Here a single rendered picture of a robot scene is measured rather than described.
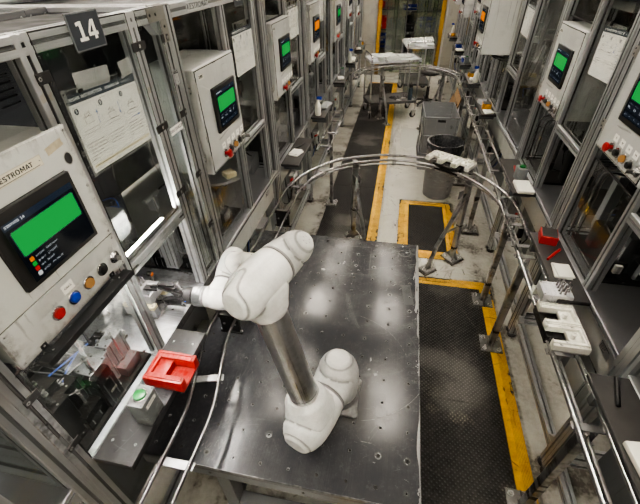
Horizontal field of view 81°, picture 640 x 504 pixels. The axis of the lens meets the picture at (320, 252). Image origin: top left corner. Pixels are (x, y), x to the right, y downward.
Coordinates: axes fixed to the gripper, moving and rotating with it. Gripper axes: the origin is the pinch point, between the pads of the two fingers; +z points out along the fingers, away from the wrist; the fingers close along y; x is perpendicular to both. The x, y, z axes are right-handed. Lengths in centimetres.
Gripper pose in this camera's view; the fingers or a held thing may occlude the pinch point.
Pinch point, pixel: (153, 292)
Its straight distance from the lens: 180.5
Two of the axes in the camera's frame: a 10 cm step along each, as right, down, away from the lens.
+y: -1.0, -7.9, -6.1
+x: -2.0, 6.1, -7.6
